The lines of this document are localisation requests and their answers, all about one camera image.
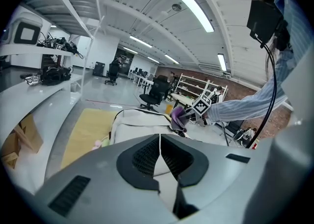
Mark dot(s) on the yellow floor mat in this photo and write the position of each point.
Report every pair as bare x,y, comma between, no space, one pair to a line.
86,130

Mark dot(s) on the long ceiling light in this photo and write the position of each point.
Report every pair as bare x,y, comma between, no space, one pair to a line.
193,8
141,41
222,61

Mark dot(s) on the pile of black equipment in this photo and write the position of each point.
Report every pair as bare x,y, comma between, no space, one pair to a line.
61,45

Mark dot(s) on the yellow bin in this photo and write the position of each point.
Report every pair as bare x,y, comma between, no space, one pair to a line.
169,109

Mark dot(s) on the black bag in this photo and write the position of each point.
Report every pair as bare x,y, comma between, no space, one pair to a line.
55,76

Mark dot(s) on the white metal shelving unit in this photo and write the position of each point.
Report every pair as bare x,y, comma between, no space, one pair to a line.
36,100

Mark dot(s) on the person's right forearm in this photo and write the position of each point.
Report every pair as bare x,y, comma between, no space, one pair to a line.
243,107

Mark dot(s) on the spare grey gripper device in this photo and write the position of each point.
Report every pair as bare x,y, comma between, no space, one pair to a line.
32,79

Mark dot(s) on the white machine with dark screen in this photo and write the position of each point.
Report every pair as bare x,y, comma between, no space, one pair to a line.
27,32

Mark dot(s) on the black office chair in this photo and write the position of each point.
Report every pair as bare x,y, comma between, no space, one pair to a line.
155,92
112,73

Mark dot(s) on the pink plush toy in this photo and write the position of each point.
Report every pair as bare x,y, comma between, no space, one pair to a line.
96,145

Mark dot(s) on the white backpack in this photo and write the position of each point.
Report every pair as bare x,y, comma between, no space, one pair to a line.
137,123

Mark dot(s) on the brown cardboard box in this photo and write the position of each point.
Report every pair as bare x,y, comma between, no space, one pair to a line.
27,139

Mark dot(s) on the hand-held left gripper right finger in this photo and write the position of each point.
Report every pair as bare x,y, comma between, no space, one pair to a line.
189,166

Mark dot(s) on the black chest-mounted monitor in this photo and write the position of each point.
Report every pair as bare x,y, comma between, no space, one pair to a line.
263,20

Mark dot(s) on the person's striped shirt torso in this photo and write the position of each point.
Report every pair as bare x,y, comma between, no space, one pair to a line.
298,34

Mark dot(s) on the round table with black base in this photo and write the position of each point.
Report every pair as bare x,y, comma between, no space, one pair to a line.
182,98

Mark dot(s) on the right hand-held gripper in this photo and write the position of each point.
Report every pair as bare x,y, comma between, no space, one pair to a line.
201,105

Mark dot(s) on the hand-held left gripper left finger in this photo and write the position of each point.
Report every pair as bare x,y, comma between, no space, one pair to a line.
137,164

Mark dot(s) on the white open storage rack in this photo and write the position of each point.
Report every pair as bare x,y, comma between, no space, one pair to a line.
193,84

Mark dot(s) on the purple cloth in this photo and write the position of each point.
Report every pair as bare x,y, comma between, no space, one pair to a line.
177,120

